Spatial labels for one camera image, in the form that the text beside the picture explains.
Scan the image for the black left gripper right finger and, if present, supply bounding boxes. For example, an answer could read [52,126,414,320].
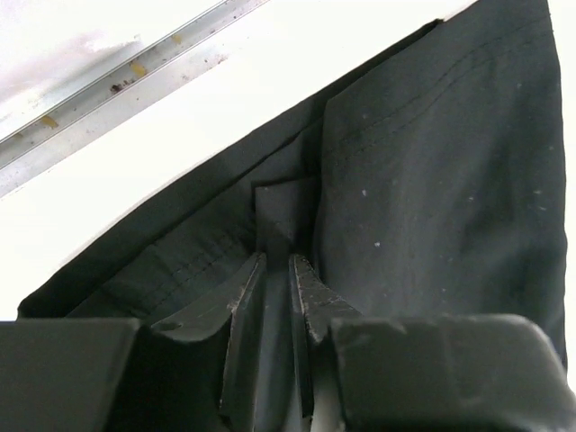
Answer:
[289,254,360,419]

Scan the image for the black trousers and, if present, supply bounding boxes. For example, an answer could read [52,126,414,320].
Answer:
[16,0,568,432]

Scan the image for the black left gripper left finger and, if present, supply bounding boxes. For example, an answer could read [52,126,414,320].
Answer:
[152,253,266,419]

